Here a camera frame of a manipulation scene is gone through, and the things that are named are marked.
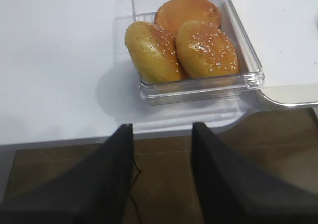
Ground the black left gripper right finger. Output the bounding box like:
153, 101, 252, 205
192, 122, 318, 224

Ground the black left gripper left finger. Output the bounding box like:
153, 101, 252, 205
0, 124, 133, 224

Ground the white metal tray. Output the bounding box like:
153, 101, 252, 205
225, 0, 318, 108

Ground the right sesame bun top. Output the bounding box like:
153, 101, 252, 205
175, 20, 240, 78

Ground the sesame bun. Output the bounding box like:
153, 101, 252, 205
175, 20, 240, 78
124, 21, 188, 83

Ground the clear plastic bun container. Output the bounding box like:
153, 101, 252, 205
132, 0, 265, 105

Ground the left sesame bun top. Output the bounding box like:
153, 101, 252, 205
124, 21, 188, 83

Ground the white paper tray liner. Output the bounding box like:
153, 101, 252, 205
228, 0, 318, 87

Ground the plain bottom bun in container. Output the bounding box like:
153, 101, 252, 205
154, 0, 222, 36

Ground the thin black floor cable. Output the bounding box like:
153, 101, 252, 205
128, 161, 143, 224

